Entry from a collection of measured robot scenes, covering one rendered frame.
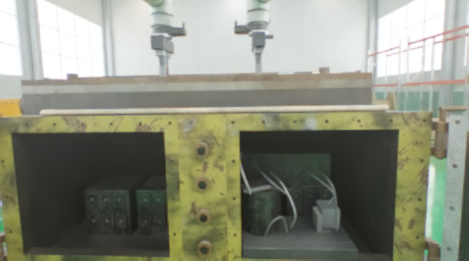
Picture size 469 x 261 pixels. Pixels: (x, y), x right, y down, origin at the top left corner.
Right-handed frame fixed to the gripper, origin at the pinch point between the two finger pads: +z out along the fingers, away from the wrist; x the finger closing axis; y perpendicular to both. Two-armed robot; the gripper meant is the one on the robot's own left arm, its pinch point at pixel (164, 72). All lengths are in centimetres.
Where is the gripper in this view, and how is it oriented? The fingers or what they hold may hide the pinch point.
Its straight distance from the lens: 98.2
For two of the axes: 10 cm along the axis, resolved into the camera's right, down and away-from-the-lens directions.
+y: -10.0, 0.1, 0.5
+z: 0.2, 10.0, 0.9
